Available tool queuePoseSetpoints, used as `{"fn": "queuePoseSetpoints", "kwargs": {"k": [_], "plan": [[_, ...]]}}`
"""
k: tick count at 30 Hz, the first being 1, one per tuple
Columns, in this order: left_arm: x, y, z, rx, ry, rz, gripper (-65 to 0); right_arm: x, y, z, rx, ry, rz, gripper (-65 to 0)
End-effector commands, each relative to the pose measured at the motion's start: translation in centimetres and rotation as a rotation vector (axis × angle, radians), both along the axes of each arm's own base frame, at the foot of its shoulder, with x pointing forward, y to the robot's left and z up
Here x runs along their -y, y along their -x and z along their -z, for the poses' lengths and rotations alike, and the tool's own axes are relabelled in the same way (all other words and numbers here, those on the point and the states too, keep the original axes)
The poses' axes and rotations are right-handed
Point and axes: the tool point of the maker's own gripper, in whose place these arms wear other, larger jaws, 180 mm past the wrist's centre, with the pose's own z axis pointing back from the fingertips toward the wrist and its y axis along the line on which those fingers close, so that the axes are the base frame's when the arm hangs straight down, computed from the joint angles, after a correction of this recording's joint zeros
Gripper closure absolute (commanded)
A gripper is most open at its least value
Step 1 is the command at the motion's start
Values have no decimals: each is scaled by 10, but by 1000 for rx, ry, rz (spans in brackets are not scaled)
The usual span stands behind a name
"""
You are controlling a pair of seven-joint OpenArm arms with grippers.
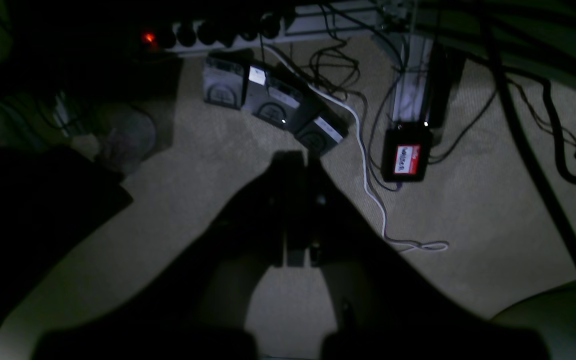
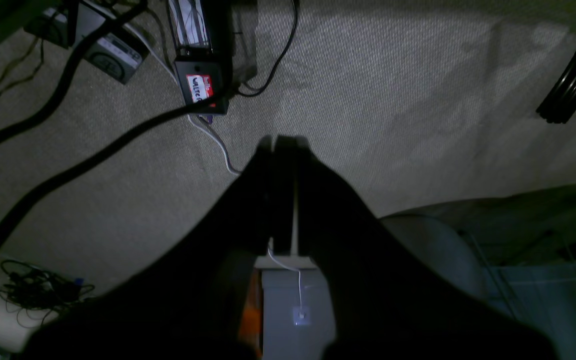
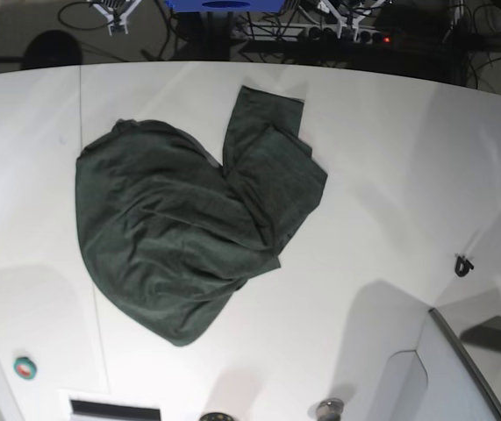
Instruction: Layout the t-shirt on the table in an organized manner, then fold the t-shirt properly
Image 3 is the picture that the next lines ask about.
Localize small black clip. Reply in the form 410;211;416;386
454;254;475;278

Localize dark round stool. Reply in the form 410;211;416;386
20;30;83;70

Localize blue box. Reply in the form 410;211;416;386
165;0;285;12

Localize black round dial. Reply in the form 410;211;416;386
199;412;234;421

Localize black power strip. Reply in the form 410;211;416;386
233;21;394;46

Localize dark green t-shirt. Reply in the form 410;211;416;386
75;86;327;346

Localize round metal knob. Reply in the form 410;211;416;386
315;398;345;421

